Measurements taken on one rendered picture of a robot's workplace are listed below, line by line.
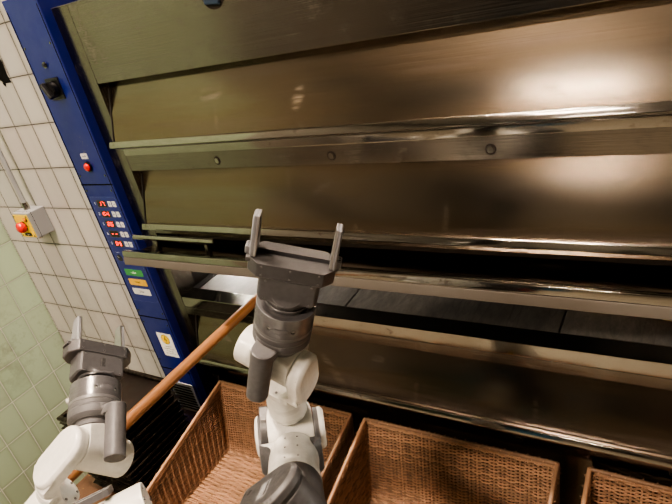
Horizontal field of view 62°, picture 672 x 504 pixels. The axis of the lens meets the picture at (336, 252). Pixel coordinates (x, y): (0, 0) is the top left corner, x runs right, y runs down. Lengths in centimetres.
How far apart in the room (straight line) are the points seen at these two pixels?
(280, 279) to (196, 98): 85
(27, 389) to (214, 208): 143
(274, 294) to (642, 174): 71
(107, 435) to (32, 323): 171
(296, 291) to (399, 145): 55
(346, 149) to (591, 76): 52
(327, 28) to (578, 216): 63
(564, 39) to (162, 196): 118
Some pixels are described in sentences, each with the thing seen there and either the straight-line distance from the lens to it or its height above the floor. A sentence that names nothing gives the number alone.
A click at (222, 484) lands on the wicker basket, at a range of 209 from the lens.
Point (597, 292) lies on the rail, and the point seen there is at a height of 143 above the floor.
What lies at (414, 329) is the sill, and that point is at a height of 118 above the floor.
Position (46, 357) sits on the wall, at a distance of 278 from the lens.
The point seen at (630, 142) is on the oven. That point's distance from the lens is 112.
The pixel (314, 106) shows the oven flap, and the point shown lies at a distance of 129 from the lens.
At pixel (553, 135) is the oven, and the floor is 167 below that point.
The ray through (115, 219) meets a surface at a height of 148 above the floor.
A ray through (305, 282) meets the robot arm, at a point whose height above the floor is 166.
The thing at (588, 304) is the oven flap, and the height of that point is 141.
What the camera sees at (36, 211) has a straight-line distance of 228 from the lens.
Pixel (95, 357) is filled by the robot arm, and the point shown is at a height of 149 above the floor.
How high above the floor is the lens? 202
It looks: 26 degrees down
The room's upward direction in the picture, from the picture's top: 13 degrees counter-clockwise
